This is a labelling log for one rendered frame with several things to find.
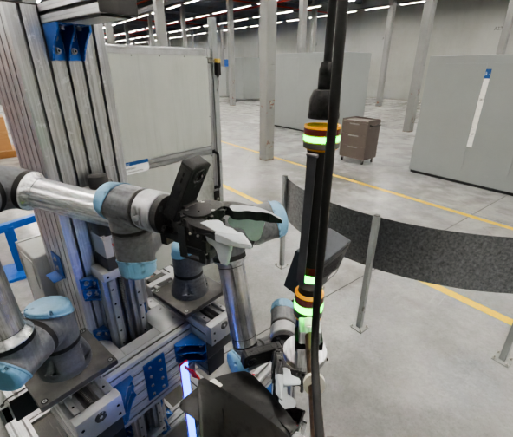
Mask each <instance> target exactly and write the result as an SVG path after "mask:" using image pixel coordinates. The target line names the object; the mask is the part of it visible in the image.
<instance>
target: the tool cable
mask: <svg viewBox="0 0 513 437"><path fill-rule="evenodd" d="M348 2H349V0H328V13H327V23H326V35H325V46H324V57H323V61H324V62H331V61H332V58H333V62H332V73H331V84H330V95H329V105H328V125H327V136H326V146H325V157H324V167H323V178H322V189H321V209H320V219H319V231H318V241H317V252H316V262H315V284H314V295H313V309H312V324H311V373H309V374H307V375H306V376H305V377H304V380H303V388H304V390H305V392H306V393H307V394H308V386H309V385H311V384H312V400H313V415H314V429H315V437H325V436H324V426H323V416H322V406H321V393H322V392H323V391H324V389H325V387H326V385H325V379H324V377H323V376H322V375H321V374H320V367H319V331H320V315H321V293H322V282H323V272H324V263H325V253H326V243H327V235H328V217H329V207H330V199H331V189H332V180H333V171H334V153H335V144H336V135H337V126H338V116H339V107H340V98H341V79H342V70H343V61H344V51H345V41H346V31H347V12H348ZM334 28H335V29H334ZM333 48H334V51H333Z"/></svg>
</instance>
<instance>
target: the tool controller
mask: <svg viewBox="0 0 513 437"><path fill-rule="evenodd" d="M350 242H351V240H349V239H348V238H345V237H344V236H342V235H341V234H340V233H338V232H336V231H334V230H332V229H331V228H328V235H327V243H326V253H325V263H324V272H323V282H322V289H323V290H324V289H325V286H324V284H325V283H326V282H327V281H328V280H329V279H330V278H331V277H332V276H334V275H335V274H336V273H337V271H338V269H339V267H340V265H341V261H342V259H343V258H344V256H345V254H346V251H347V248H348V247H349V244H350ZM299 249H300V248H299ZM299 249H297V250H296V251H295V255H294V257H293V260H292V262H291V265H290V267H289V272H288V275H287V277H286V280H285V283H284V286H285V287H286V288H288V289H289V290H291V291H292V292H293V293H295V288H296V287H297V286H298V285H299V282H297V281H296V279H297V269H298V258H299Z"/></svg>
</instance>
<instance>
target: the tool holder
mask: <svg viewBox="0 0 513 437"><path fill-rule="evenodd" d="M309 332H311V328H309V327H308V326H305V322H304V318H303V317H299V323H298V327H295V335H294V336H292V337H290V338H289V339H288V340H287V341H286V342H285V344H284V345H283V357H284V359H285V361H286V363H287V364H288V365H289V366H290V367H292V368H293V369H296V370H299V371H302V372H307V360H306V344H305V335H306V334H307V333H309ZM295 349H296V352H295ZM326 359H327V360H328V358H327V347H326V346H325V345H324V344H323V338H322V331H321V324H320V331H319V367H320V368H321V367H322V366H323V365H324V364H325V362H326Z"/></svg>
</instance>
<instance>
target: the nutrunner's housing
mask: <svg viewBox="0 0 513 437"><path fill-rule="evenodd" d="M331 73H332V62H322V63H321V66H320V68H319V75H318V88H317V89H314V90H313V92H312V94H311V96H310V97H309V107H308V118H309V119H313V120H327V119H328V105H329V95H330V84H331Z"/></svg>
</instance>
